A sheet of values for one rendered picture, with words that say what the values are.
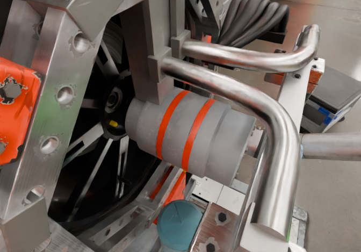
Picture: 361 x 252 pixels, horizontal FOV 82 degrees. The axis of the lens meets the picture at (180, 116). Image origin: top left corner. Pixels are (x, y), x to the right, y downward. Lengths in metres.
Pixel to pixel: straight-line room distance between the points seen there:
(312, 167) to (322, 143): 0.78
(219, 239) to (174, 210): 0.24
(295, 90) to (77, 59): 0.26
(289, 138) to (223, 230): 0.10
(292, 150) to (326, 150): 0.59
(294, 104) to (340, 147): 0.50
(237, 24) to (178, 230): 0.36
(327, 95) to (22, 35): 1.48
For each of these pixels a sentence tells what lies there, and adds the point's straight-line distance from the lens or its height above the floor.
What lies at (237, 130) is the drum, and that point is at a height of 0.91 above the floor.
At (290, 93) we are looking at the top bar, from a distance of 0.30.
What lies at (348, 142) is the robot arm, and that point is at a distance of 0.77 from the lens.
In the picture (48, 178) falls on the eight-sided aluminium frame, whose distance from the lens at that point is 0.22.
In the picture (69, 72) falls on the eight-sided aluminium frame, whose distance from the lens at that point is 0.19.
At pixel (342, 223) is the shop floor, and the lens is 1.46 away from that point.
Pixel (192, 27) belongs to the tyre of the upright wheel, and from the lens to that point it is 0.59.
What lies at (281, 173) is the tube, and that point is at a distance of 0.18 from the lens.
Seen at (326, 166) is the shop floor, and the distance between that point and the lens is 1.62.
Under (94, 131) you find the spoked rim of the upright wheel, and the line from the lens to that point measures 0.41.
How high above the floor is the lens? 1.15
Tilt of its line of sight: 46 degrees down
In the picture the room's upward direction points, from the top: straight up
